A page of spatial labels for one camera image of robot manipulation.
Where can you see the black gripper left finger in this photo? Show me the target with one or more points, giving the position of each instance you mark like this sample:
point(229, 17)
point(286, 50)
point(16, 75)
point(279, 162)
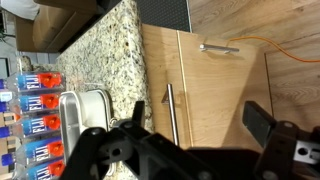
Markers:
point(86, 146)

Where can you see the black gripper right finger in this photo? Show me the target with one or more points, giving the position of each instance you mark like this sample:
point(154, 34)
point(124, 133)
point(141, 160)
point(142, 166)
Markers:
point(260, 123)

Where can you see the Fiji water bottle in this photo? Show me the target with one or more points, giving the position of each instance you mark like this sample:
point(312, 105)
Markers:
point(43, 151)
point(36, 102)
point(40, 124)
point(36, 81)
point(46, 170)

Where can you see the granite top kitchen counter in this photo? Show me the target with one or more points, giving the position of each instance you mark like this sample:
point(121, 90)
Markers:
point(110, 50)

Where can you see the dark grey dotted carpet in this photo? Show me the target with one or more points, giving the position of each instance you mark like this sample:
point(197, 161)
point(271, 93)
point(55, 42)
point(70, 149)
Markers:
point(163, 13)

